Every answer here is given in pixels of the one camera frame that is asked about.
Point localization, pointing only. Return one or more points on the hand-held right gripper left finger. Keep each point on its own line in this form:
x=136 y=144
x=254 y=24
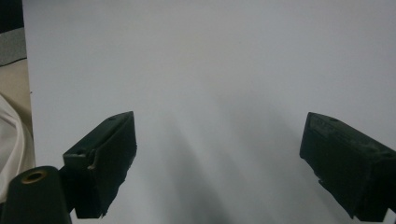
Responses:
x=102 y=161

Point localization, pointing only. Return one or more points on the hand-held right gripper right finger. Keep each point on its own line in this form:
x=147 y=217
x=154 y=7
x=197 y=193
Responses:
x=351 y=168

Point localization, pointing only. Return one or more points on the white cloth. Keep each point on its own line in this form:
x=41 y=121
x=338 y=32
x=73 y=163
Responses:
x=14 y=149

